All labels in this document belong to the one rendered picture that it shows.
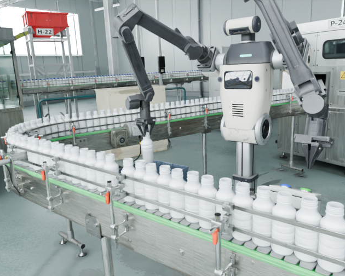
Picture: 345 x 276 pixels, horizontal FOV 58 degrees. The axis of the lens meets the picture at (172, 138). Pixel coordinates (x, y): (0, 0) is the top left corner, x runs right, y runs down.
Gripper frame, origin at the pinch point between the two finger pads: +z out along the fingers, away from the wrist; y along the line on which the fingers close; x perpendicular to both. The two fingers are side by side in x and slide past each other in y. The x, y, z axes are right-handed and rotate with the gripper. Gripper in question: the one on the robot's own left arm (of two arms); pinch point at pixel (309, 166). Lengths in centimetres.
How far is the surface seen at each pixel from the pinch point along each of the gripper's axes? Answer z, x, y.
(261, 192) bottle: 9.6, -18.6, -6.3
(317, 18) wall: -583, 1043, -316
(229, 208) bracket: 15.6, -21.0, -13.7
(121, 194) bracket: 22, -19, -59
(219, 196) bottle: 13.4, -18.3, -18.8
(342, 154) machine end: -36, 355, -53
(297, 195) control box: 9.3, -3.6, -1.1
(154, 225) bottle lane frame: 29, -16, -43
